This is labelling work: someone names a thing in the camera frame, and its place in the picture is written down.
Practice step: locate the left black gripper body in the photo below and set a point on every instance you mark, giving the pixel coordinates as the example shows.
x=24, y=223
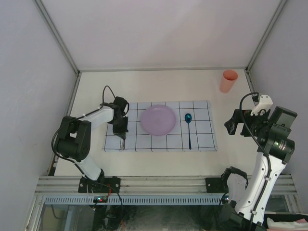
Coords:
x=120, y=125

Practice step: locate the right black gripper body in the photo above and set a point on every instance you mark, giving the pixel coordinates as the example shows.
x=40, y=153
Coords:
x=253, y=124

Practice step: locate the purple plastic plate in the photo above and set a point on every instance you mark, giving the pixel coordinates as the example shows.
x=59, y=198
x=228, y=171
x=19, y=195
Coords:
x=158, y=120

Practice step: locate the blue checkered cloth placemat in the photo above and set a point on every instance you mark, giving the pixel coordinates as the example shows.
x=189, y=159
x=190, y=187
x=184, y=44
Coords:
x=201, y=130

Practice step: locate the blue metallic spoon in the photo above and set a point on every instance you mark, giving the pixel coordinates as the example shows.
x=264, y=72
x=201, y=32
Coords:
x=188, y=119

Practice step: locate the pink plastic cup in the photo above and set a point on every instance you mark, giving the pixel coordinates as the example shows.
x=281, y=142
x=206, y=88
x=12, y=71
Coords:
x=228, y=79

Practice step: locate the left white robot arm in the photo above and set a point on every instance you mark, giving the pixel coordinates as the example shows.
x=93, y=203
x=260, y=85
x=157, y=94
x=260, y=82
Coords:
x=71, y=142

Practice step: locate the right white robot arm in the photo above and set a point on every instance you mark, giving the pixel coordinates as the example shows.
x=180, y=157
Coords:
x=244, y=211

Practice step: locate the grey bin with cloths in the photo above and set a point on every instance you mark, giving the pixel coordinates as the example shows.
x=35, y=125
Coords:
x=286, y=221

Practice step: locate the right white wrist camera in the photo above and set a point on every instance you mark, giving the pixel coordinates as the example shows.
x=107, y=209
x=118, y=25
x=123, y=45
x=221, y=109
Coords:
x=263, y=106

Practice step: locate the aluminium front frame rail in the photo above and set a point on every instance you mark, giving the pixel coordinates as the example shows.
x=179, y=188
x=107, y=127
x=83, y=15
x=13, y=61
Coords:
x=129, y=185

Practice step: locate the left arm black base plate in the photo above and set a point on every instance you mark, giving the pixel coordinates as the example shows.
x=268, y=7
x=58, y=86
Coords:
x=110, y=185

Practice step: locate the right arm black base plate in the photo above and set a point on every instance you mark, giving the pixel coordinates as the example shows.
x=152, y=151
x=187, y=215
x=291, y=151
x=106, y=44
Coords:
x=216, y=185

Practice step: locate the blue slotted cable duct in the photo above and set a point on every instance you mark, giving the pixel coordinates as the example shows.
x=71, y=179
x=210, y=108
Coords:
x=134, y=200

